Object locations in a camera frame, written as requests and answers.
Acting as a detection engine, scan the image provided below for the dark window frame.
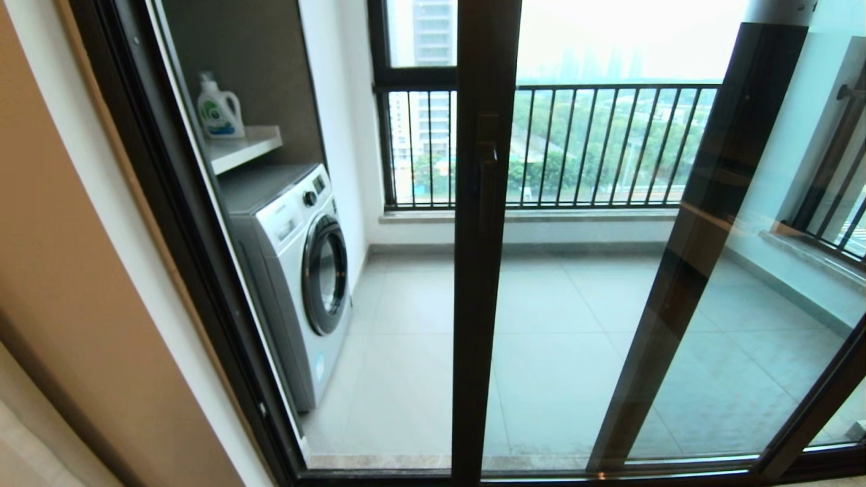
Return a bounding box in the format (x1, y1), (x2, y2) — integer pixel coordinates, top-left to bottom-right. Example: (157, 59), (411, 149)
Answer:
(367, 0), (461, 209)

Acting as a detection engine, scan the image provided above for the dark framed fixed glass panel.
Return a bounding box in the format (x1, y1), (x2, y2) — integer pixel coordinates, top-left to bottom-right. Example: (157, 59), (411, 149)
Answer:
(587, 22), (866, 471)

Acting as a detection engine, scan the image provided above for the dark framed sliding glass door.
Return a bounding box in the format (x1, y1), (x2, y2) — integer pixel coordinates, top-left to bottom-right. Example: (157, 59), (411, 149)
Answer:
(452, 0), (866, 487)

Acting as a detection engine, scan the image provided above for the grey stone window sill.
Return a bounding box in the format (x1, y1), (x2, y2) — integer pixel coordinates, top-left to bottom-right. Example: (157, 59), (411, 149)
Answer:
(379, 208), (681, 224)
(758, 229), (866, 288)

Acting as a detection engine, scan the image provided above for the white front-load washing machine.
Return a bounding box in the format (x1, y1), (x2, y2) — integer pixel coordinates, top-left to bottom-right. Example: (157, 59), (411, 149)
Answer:
(218, 162), (352, 412)

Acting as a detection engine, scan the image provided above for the white detergent bottle green label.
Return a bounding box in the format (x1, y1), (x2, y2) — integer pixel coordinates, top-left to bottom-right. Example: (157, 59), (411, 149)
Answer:
(196, 72), (246, 139)

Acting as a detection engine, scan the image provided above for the white wall shelf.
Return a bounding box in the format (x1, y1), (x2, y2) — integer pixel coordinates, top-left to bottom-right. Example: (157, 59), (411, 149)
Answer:
(204, 125), (283, 175)

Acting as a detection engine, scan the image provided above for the white curtain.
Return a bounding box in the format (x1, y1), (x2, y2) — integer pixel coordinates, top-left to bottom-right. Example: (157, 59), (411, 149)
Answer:
(0, 345), (122, 487)

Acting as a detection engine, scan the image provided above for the black metal balcony railing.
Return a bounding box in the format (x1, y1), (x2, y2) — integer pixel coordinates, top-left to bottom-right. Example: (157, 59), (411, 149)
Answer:
(386, 83), (721, 207)

